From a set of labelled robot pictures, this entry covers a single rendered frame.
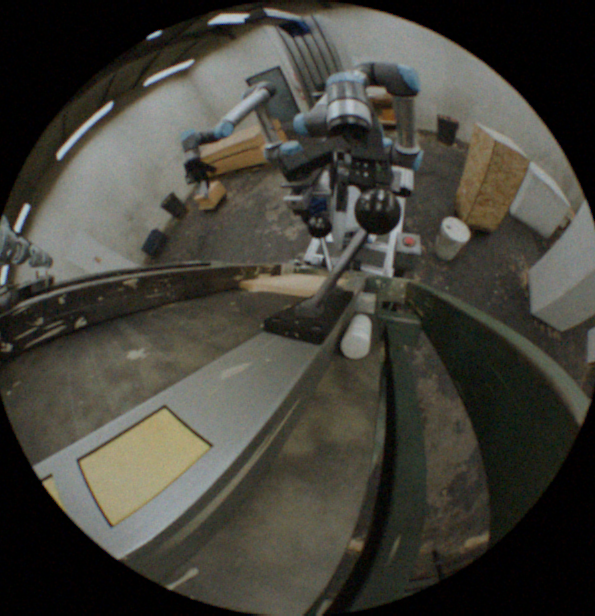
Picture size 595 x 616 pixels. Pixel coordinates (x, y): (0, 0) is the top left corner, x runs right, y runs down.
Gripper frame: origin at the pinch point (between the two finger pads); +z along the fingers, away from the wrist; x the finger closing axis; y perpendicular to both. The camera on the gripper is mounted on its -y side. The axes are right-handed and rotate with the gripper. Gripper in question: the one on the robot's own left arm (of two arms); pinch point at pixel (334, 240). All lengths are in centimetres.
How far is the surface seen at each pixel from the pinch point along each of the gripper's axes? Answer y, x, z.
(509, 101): 414, 87, -442
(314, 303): -3.0, -12.3, 6.9
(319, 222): -2.5, -1.1, -2.3
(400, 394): 9.2, -11.1, 18.3
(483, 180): 153, 89, -94
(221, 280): -28.0, 19.2, 9.5
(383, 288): 31, 49, 13
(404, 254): 41, 53, -4
